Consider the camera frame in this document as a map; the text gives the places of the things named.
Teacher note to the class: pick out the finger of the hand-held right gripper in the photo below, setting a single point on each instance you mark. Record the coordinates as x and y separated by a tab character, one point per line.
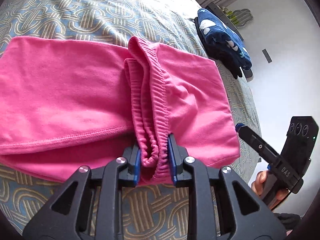
252	138

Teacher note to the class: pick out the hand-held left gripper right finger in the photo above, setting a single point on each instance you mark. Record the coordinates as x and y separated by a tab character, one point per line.
171	160

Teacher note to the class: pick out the grey wall switch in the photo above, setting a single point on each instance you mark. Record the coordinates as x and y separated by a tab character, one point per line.
267	56

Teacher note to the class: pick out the person's right hand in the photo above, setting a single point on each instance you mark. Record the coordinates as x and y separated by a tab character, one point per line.
257	183

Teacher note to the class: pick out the grey dresser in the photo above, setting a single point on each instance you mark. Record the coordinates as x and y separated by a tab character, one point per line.
215	7

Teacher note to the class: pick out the folded navy printed blanket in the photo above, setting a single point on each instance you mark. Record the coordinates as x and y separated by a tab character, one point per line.
220	32

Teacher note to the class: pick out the row of yellow bottles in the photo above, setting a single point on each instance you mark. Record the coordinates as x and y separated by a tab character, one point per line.
231	13

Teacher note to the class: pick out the person's dark clothing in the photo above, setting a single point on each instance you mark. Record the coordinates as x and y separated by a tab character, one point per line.
287	221

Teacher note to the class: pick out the cloud-shaped mirror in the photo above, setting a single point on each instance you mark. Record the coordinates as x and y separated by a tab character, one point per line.
241	17

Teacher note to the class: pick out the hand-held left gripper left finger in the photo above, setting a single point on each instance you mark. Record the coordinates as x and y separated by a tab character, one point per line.
136	165

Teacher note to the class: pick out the pink pants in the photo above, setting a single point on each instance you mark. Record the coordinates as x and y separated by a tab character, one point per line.
62	92

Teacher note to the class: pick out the folded black garment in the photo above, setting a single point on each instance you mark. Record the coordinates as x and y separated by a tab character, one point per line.
220	55

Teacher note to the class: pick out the patterned bedspread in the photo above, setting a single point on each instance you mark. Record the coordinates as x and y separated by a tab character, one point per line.
87	12

